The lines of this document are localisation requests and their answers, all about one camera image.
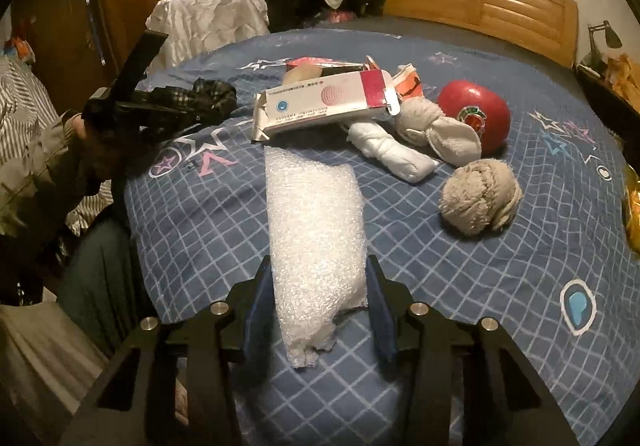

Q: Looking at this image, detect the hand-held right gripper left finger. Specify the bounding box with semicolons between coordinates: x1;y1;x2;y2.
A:
60;255;274;446

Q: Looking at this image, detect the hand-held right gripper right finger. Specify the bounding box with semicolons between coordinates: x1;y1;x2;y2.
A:
366;253;601;446

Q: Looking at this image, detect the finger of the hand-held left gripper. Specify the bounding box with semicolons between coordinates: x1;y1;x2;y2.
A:
137;113;208;148
120;86;201;116

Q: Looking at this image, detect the dark plaid cloth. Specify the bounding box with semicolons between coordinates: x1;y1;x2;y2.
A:
150;77;238;124

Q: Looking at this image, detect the bubble wrap piece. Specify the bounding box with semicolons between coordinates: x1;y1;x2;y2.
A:
264;146;371;369

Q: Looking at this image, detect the beige sponge piece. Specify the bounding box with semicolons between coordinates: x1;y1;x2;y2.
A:
282;65;326;87

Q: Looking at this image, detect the beige sock ball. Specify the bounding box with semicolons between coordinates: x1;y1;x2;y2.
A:
439;158;523;237

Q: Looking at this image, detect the person's left forearm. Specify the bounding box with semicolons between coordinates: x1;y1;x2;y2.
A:
0;112;103;239

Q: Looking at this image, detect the person's left hand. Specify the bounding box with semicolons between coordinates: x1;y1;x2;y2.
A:
62;110;90;144

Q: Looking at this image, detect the striped cloth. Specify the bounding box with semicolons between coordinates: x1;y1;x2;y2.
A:
0;53;113;237

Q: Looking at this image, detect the white crumpled cloth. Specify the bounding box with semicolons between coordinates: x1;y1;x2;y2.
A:
145;0;271;73

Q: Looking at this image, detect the blue printed bedspread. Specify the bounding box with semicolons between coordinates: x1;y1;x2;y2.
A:
122;21;640;446

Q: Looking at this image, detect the white and red carton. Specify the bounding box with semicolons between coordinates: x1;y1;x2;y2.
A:
251;68;403;144

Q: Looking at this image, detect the dark green cloth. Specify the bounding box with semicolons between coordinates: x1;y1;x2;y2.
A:
57;213;156;357

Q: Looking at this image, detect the white rolled cloth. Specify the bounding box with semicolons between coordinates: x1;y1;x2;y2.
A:
347;121;438;184

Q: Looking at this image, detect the grey-white knotted cloth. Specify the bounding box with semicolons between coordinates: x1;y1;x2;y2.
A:
392;98;483;167

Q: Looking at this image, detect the beige cloth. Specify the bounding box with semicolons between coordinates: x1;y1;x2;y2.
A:
0;303;108;446

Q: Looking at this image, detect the red round ball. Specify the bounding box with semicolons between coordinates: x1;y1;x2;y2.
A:
436;80;512;154

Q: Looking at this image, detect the orange and white packet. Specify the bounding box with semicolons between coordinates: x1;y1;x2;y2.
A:
367;56;423;101

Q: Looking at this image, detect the yellow plastic packet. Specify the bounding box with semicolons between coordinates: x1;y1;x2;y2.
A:
620;163;640;253

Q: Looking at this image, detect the grey bed sheet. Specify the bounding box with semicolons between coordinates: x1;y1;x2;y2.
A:
300;16;576;72

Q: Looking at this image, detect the dark desk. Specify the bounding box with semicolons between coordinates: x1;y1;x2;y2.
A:
575;63;640;162

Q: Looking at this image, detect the wooden headboard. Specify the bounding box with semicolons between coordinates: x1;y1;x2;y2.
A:
382;0;581;69

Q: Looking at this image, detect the brown crumpled paper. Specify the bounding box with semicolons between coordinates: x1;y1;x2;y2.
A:
600;53;640;112

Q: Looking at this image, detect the black desk lamp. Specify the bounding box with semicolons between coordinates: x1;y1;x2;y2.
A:
582;20;623;68

